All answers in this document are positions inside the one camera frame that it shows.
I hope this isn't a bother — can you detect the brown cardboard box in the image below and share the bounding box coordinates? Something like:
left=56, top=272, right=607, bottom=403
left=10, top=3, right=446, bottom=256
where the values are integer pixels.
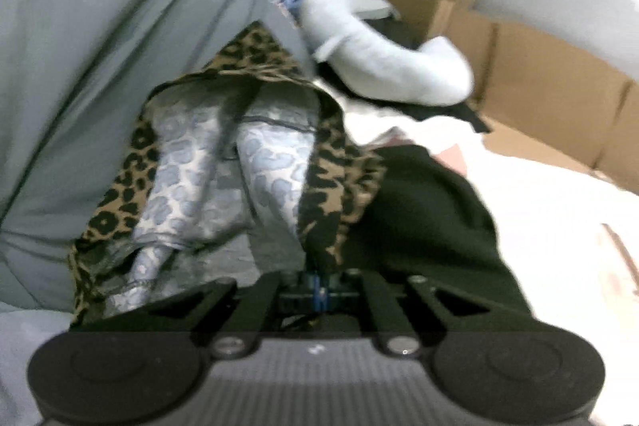
left=388, top=0, right=638, bottom=191

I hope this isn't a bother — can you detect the leopard print garment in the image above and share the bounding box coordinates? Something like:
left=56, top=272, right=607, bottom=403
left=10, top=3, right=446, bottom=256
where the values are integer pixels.
left=68, top=22, right=385, bottom=328

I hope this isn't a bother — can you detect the grey neck pillow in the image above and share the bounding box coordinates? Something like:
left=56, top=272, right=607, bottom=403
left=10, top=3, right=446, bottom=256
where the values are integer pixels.
left=299, top=0, right=474, bottom=106

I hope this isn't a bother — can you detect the cream bear print blanket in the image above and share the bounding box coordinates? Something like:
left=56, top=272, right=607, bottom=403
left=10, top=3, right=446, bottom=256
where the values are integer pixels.
left=318, top=75, right=639, bottom=347

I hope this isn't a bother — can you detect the black garment on pile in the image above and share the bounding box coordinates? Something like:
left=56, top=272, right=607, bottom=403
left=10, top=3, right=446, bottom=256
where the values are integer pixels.
left=342, top=146, right=532, bottom=315

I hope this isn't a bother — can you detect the light blue denim garment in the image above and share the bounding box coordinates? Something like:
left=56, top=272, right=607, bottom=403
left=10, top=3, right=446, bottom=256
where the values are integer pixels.
left=0, top=303, right=71, bottom=426

